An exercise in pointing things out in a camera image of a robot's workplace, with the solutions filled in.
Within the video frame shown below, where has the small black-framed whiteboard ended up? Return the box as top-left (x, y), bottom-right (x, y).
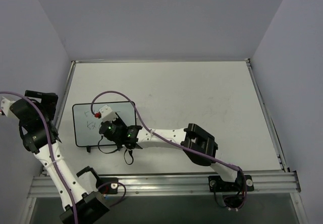
top-left (72, 101), bottom-right (137, 153)

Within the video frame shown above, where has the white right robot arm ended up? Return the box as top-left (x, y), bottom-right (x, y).
top-left (94, 109), bottom-right (242, 190)

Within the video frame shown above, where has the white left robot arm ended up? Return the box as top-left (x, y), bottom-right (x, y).
top-left (9, 95), bottom-right (110, 223)

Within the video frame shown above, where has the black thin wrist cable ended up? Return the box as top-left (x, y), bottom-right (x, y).
top-left (97, 135), bottom-right (136, 166)

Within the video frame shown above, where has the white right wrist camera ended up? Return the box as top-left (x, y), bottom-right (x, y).
top-left (94, 105), bottom-right (118, 122)

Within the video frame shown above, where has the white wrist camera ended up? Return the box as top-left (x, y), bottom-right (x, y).
top-left (1, 97), bottom-right (15, 118)
top-left (94, 105), bottom-right (118, 122)

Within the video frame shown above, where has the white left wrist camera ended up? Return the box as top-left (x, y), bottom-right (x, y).
top-left (1, 97), bottom-right (15, 118)

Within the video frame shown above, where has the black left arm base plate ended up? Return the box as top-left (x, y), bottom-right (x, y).
top-left (96, 177), bottom-right (119, 195)

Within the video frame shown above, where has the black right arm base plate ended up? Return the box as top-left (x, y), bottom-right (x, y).
top-left (208, 175), bottom-right (254, 193)

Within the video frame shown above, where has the aluminium table frame rail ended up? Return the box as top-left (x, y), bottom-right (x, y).
top-left (27, 59), bottom-right (302, 198)

